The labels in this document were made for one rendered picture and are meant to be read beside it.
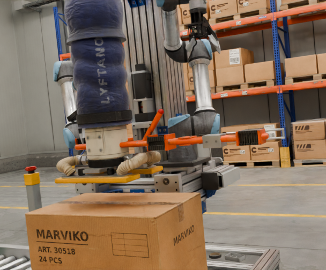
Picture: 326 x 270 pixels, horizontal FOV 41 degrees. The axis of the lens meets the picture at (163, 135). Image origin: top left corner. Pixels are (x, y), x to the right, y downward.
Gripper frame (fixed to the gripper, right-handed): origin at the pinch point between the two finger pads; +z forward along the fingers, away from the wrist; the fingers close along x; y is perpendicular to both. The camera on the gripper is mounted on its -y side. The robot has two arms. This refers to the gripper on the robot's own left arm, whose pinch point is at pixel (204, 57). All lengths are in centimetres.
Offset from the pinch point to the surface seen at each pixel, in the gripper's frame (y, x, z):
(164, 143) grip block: 40, -2, 34
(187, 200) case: 29, -1, 58
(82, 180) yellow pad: 51, -33, 46
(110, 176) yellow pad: 49, -22, 44
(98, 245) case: 56, -25, 69
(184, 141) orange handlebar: 39, 5, 34
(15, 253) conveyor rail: 7, -126, 95
